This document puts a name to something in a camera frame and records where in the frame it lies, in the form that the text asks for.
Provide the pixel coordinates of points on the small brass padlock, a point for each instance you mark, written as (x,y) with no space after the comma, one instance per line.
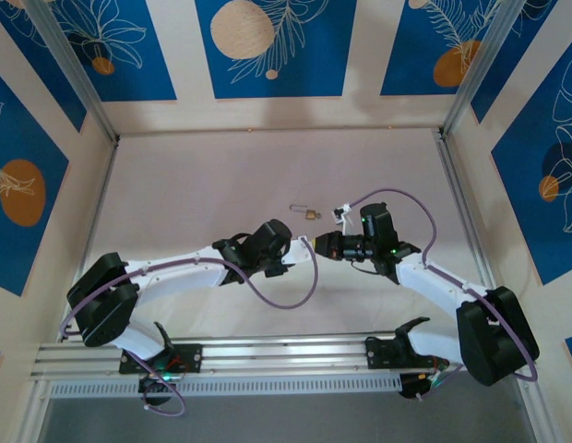
(310,214)

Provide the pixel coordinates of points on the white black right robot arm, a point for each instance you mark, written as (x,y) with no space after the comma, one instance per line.
(429,281)

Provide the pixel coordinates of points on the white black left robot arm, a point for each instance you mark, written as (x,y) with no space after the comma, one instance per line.
(184,277)

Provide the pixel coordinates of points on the black controller board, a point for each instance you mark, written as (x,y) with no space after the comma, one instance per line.
(152,385)
(413,387)

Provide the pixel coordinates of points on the aluminium table side rail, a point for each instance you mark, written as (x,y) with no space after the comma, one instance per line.
(461,194)

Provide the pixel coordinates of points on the long aluminium base rail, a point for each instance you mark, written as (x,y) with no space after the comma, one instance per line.
(286,357)

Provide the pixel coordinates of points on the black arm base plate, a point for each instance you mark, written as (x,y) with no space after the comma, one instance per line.
(194,357)
(376,355)

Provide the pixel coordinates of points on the aluminium frame post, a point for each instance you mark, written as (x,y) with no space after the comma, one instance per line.
(485,69)
(77,74)

